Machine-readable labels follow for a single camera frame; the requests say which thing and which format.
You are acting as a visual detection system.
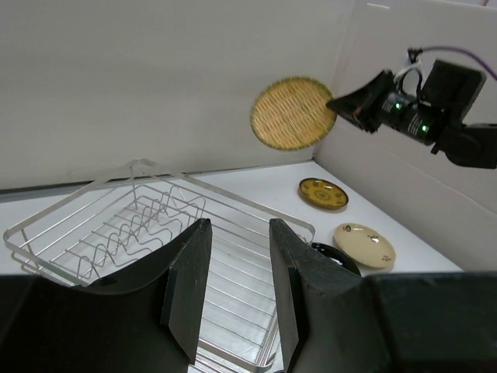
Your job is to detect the cream plate with drawings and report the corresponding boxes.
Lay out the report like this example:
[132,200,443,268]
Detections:
[333,223,397,270]

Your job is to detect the yellow woven pattern plate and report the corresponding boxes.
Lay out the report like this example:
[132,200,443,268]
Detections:
[250,76,337,152]

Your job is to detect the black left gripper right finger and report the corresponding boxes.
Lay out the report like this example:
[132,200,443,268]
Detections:
[269,219,496,372]

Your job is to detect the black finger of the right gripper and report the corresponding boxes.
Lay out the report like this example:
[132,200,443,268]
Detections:
[326,70,393,134]

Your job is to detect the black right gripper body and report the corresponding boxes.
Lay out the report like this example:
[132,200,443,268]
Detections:
[378,60,486,145]

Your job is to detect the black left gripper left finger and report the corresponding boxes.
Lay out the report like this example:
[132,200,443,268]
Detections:
[1,219,212,372]

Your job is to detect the black plate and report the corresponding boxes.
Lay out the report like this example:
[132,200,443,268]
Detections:
[311,242,361,277]

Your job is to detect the brown yellow patterned plate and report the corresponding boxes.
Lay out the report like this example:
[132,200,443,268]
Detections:
[298,178,349,211]

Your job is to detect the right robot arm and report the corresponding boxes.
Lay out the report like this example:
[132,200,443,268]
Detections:
[269,60,496,372]

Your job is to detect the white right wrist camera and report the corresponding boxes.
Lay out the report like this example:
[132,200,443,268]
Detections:
[394,47,424,82]

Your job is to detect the wire dish rack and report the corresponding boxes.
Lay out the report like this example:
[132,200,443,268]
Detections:
[3,160,315,372]

